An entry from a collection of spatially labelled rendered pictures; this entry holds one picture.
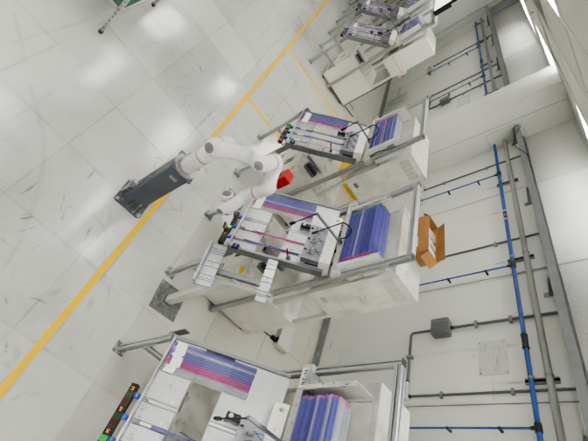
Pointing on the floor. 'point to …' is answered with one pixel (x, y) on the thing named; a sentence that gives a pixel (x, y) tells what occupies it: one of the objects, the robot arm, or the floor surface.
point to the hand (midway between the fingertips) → (228, 227)
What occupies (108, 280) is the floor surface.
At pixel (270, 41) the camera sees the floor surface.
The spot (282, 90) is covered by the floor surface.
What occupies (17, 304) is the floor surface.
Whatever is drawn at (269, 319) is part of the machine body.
